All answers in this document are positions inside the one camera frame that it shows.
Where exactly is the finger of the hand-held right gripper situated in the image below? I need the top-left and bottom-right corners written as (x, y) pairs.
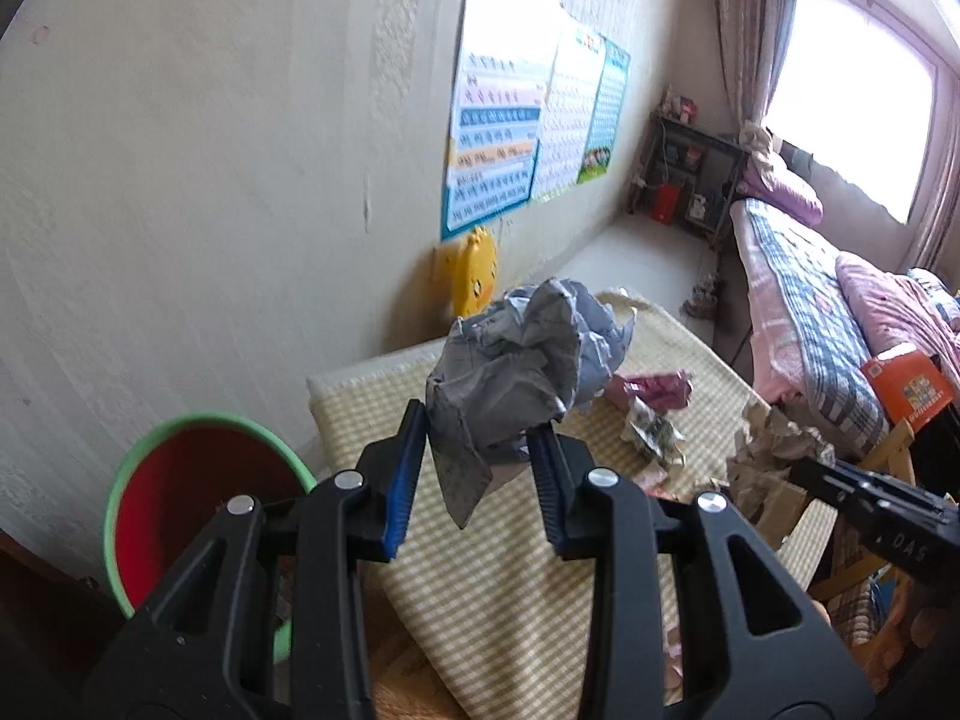
top-left (787, 457), bottom-right (882, 518)

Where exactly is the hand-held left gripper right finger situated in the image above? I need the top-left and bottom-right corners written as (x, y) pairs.
top-left (527, 424), bottom-right (878, 720)

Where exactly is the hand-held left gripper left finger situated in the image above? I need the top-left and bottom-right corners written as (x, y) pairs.
top-left (79, 399), bottom-right (430, 720)

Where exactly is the brown paper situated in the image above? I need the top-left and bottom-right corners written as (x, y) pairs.
top-left (726, 397), bottom-right (835, 548)

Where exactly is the large grey paper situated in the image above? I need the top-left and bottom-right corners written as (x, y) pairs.
top-left (425, 277), bottom-right (637, 530)

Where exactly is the green trash bin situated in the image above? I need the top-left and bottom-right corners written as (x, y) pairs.
top-left (103, 411), bottom-right (320, 665)

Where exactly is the wooden chair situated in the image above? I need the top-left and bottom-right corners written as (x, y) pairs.
top-left (814, 420), bottom-right (920, 601)

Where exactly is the orange book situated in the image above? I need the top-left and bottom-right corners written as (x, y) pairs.
top-left (861, 343), bottom-right (955, 436)

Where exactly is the checked tablecloth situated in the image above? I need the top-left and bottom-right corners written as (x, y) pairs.
top-left (306, 289), bottom-right (837, 720)

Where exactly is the pink snack wrapper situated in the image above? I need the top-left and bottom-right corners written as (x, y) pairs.
top-left (602, 369), bottom-right (695, 412)

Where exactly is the bed with plaid quilt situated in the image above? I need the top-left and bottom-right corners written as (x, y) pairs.
top-left (729, 197), bottom-right (960, 458)

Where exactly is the pink blanket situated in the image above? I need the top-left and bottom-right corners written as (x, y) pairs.
top-left (834, 251), bottom-right (960, 383)

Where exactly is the pair of shoes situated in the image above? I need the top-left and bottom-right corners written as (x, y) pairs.
top-left (682, 274), bottom-right (725, 320)

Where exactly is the yellow duck toy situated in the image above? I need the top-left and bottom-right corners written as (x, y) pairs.
top-left (433, 229), bottom-right (502, 318)

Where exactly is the purple pillow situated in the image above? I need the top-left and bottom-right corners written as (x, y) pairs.
top-left (742, 165), bottom-right (824, 226)

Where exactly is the red box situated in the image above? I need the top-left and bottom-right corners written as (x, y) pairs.
top-left (649, 180), bottom-right (682, 224)

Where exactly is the patterned curtain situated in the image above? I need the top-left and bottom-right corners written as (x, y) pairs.
top-left (911, 67), bottom-right (960, 271)
top-left (709, 0), bottom-right (807, 136)

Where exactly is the dark metal shelf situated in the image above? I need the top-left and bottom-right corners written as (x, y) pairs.
top-left (630, 109), bottom-right (751, 248)

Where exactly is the dark wooden furniture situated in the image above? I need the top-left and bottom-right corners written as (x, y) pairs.
top-left (0, 529), bottom-right (128, 691)

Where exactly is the window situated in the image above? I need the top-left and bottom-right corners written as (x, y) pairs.
top-left (761, 0), bottom-right (938, 222)

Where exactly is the blue lettered wall poster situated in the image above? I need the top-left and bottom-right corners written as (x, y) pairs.
top-left (440, 0), bottom-right (563, 241)

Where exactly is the white chart wall poster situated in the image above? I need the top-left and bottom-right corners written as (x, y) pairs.
top-left (527, 19), bottom-right (607, 205)

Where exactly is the green chart wall poster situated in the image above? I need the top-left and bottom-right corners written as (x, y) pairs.
top-left (576, 37), bottom-right (632, 186)

